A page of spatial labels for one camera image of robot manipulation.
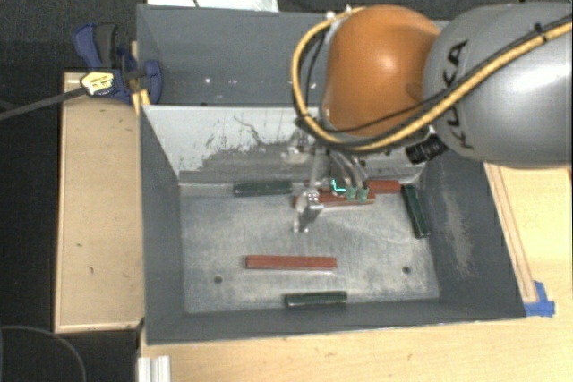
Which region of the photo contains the black cylinder on white bracket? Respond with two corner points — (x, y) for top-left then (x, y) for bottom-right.
(405, 130), (449, 166)

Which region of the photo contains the grey metal bin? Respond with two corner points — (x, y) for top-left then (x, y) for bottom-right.
(135, 3), (527, 346)

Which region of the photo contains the pale wood flat board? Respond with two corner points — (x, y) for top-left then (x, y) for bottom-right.
(53, 71), (147, 335)

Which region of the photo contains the dark green flat block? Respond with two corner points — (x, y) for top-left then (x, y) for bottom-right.
(233, 179), (295, 199)
(399, 183), (432, 240)
(284, 290), (349, 310)

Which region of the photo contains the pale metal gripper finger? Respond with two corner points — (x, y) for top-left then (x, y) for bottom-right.
(305, 197), (325, 234)
(293, 191), (311, 234)

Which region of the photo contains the red-brown flat block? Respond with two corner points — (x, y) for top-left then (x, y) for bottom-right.
(292, 190), (377, 210)
(305, 178), (402, 195)
(244, 254), (338, 271)

